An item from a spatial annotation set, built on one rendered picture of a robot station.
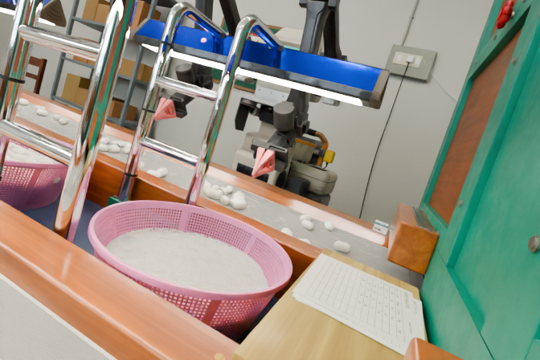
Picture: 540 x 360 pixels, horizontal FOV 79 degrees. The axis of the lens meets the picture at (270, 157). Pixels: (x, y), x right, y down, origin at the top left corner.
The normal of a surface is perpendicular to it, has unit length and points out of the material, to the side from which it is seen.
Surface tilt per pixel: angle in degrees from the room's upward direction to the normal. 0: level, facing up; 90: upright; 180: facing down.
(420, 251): 90
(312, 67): 58
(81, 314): 90
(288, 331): 0
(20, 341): 0
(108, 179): 90
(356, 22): 90
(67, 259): 0
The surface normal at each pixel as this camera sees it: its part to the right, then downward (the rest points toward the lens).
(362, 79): -0.15, -0.53
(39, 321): 0.30, -0.95
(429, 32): -0.39, -0.04
